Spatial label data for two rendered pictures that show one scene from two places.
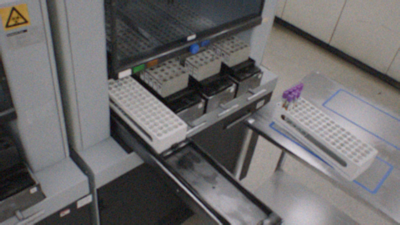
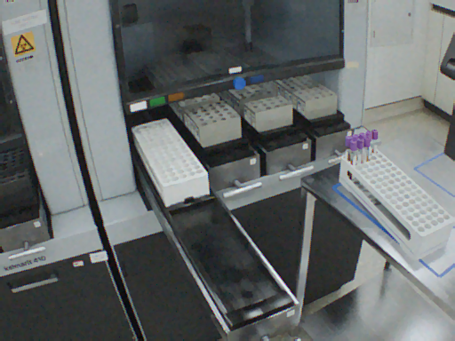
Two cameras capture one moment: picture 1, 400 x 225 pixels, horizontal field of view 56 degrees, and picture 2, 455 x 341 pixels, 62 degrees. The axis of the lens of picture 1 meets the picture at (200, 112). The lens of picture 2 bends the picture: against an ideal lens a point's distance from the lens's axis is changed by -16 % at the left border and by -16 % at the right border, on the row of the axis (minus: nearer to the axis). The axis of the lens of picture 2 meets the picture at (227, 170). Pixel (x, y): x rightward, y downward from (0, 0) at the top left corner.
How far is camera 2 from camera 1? 0.42 m
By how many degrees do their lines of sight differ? 22
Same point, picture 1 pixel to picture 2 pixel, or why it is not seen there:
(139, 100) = (165, 145)
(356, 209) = not seen: outside the picture
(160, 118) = (178, 164)
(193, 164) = (206, 225)
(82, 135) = (99, 181)
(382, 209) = (443, 297)
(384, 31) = not seen: outside the picture
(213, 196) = (213, 264)
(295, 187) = (400, 291)
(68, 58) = (74, 85)
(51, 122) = (62, 158)
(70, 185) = (78, 232)
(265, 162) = not seen: hidden behind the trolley
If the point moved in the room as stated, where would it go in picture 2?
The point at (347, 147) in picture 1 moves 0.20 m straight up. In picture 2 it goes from (416, 212) to (436, 119)
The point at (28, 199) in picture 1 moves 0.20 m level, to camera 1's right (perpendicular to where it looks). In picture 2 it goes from (34, 233) to (93, 261)
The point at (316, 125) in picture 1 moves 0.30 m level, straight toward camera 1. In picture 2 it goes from (387, 185) to (295, 267)
